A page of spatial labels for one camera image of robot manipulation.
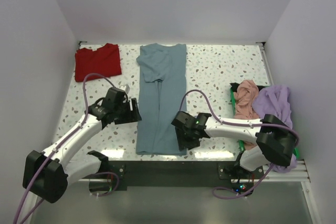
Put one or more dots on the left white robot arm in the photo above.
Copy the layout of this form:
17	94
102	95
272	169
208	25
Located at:
45	172

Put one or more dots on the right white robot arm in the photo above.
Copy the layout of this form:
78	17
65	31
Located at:
273	141

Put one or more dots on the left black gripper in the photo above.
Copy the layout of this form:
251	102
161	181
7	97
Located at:
135	115

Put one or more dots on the crumpled pink t-shirt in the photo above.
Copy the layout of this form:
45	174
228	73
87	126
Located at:
244	94

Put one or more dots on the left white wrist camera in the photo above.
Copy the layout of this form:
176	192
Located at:
125	88

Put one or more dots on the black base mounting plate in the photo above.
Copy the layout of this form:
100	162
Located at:
170	174

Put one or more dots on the blue-grey t-shirt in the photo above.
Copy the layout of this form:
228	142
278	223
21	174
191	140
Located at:
162	87

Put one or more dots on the folded red t-shirt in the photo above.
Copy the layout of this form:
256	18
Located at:
104	60

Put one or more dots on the crumpled lilac t-shirt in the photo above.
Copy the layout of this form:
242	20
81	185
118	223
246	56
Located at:
273	100

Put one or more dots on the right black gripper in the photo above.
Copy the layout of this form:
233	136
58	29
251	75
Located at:
182	142

